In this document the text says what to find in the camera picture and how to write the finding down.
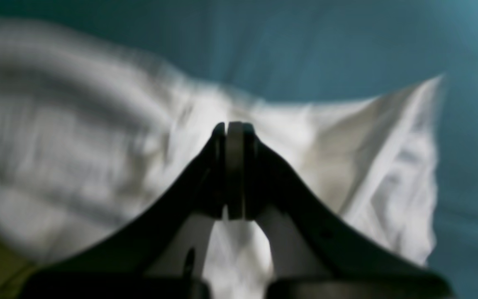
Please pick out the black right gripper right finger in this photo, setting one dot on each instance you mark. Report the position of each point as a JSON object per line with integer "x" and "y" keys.
{"x": 315, "y": 254}

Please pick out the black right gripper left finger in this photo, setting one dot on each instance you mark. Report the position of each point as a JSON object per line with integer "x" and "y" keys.
{"x": 160, "y": 254}

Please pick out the white T-shirt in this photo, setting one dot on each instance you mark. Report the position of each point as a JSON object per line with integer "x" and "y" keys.
{"x": 91, "y": 133}

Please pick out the teal table cloth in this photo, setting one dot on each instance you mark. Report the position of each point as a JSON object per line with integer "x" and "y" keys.
{"x": 305, "y": 50}

